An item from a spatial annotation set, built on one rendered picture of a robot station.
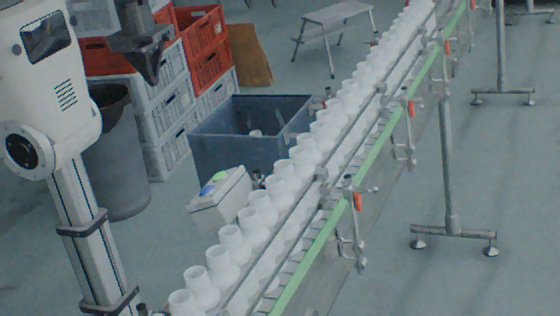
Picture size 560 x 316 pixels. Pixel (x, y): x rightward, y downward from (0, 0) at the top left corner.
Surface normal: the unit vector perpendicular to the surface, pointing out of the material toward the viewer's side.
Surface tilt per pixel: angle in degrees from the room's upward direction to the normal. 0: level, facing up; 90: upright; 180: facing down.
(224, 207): 70
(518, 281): 0
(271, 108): 90
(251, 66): 99
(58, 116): 90
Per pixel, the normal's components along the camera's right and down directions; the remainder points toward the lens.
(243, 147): -0.39, 0.48
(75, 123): 0.90, 0.04
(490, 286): -0.17, -0.88
